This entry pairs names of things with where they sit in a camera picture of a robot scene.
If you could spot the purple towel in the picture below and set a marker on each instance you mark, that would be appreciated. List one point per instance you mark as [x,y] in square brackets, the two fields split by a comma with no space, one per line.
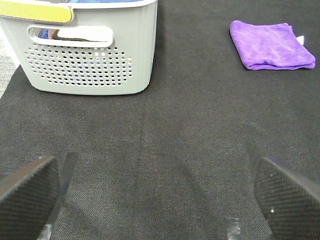
[269,47]

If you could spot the black fabric table mat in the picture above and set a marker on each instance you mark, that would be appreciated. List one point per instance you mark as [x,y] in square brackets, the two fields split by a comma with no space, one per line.
[174,161]

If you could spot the yellow towel in basket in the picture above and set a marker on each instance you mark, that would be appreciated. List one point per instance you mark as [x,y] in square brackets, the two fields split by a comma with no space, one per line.
[36,10]

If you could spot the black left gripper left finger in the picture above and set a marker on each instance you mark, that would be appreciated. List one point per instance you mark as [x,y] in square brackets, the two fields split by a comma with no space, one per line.
[27,199]

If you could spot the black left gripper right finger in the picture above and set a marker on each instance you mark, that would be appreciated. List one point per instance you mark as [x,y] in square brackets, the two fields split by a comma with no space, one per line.
[289,201]

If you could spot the grey perforated laundry basket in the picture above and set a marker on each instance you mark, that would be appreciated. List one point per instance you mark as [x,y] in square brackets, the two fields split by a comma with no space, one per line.
[15,31]

